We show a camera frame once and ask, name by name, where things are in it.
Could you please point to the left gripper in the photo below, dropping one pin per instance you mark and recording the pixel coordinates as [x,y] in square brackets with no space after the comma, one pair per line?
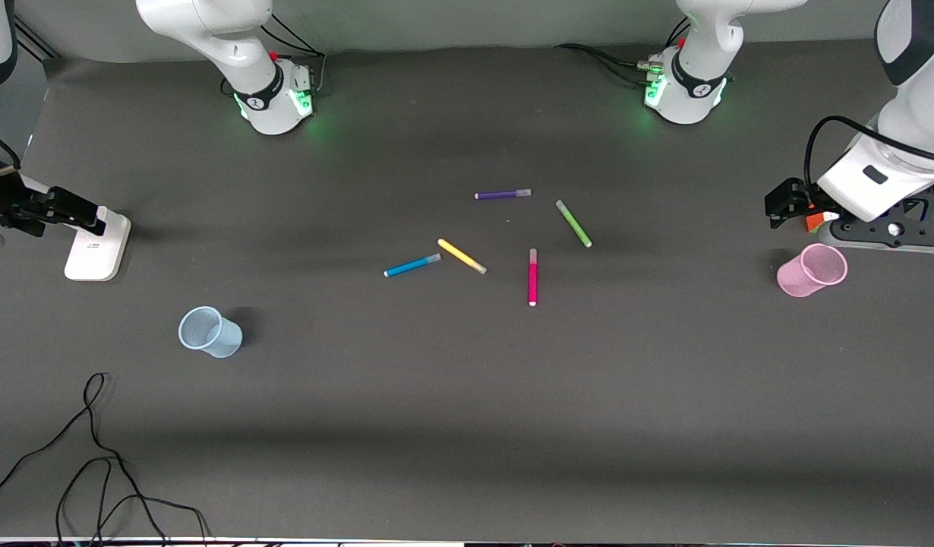
[795,199]

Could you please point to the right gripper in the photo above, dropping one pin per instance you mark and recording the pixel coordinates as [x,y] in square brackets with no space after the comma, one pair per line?
[7,203]

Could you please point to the pink marker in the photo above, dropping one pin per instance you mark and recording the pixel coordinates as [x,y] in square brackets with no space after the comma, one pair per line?
[533,277]

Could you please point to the blue marker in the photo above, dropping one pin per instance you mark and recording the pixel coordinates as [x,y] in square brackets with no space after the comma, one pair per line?
[412,265]

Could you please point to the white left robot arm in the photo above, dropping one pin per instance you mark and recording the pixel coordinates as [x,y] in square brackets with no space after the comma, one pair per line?
[915,114]

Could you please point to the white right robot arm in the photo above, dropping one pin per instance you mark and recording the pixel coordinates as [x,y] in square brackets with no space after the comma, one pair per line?
[209,23]

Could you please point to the multicoloured puzzle cube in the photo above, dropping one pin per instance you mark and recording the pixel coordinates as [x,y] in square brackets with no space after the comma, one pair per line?
[816,222]

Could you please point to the white stand with base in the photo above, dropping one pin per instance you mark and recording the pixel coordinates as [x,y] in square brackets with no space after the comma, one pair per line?
[95,251]

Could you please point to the translucent pink plastic cup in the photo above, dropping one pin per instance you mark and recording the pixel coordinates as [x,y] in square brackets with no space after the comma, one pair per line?
[812,270]

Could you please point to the translucent blue plastic cup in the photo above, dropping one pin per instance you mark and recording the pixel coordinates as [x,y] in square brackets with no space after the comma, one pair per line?
[209,333]

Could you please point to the green marker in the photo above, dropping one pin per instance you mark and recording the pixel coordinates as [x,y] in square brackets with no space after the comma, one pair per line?
[573,223]

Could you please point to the purple marker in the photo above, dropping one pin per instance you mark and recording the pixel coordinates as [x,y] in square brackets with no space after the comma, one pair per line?
[501,194]

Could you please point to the yellow marker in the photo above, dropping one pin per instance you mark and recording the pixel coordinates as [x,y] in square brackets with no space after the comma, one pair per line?
[461,256]

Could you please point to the dark metal frame rail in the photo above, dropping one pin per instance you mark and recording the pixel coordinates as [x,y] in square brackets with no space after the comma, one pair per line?
[38,42]

